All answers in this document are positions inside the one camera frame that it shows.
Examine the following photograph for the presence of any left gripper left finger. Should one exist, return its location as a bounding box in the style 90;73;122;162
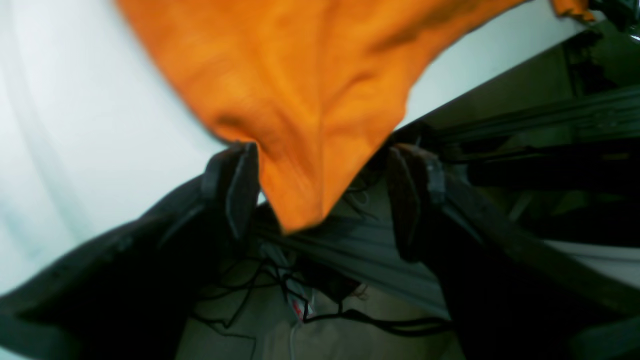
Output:
0;143;259;360

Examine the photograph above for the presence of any aluminium frame rail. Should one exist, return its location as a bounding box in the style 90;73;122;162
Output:
432;85;640;144

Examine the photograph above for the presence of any orange t-shirt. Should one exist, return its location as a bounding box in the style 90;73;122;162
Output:
115;0;596;234

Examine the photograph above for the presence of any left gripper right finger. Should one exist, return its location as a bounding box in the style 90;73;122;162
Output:
387;144;640;360

